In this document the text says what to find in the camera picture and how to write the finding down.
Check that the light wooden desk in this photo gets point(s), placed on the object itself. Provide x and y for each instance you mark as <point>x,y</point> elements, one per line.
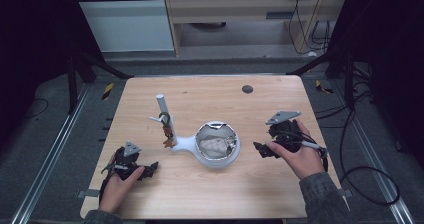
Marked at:
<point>233,9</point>

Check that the white cabinet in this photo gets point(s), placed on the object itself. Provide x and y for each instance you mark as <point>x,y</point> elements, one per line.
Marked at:
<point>126,24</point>

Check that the aluminium floor rail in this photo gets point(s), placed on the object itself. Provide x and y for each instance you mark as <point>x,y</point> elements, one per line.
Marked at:
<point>50,157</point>
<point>373,157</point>

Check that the grey table bracket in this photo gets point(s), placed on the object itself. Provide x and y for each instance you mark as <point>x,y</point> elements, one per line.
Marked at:
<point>88,193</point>
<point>346,193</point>

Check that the white stand with bowl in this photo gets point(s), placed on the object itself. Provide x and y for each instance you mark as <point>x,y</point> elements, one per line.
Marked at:
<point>186,144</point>

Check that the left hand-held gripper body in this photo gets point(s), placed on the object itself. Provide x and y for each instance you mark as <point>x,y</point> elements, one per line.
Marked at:
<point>128,165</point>

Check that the pale patterned fabric pouch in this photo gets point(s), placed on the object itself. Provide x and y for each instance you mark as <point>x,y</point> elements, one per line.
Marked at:
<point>215,147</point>

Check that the grey table grommet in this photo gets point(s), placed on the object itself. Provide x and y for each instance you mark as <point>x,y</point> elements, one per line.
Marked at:
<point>247,89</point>

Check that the person's left hand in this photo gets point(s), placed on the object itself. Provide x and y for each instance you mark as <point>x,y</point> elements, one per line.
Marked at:
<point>116,190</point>

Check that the yellow and black tape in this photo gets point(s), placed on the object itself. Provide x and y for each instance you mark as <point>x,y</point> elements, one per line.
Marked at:
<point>321,88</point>
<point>107,91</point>

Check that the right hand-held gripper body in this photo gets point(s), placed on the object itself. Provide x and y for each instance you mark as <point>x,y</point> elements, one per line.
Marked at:
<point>286,134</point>

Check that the black metal frame leg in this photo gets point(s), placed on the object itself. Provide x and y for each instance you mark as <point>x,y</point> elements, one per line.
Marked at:
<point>71,84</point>
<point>348,80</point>

